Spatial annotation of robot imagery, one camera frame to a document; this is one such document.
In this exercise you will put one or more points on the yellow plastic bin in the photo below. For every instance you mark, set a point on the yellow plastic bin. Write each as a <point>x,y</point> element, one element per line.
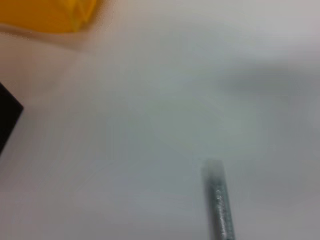
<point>37,15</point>

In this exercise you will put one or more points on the grey marker pen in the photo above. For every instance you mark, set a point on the grey marker pen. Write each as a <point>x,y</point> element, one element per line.
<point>220,200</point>

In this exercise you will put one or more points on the black mesh pen holder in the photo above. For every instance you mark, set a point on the black mesh pen holder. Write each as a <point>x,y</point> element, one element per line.
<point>7,117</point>

